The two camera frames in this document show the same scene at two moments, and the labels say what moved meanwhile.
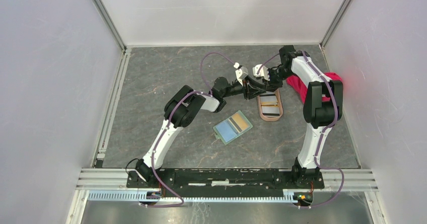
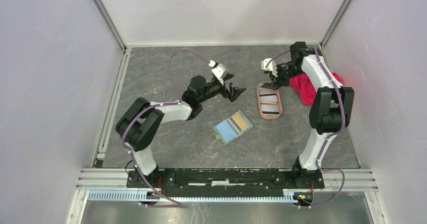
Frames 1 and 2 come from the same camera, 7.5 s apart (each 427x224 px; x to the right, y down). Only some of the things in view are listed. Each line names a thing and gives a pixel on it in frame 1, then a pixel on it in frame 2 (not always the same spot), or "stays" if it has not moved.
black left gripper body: [246, 88] → [225, 93]
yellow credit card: [238, 122] stays
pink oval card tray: [280, 105] stays
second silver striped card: [268, 99] stays
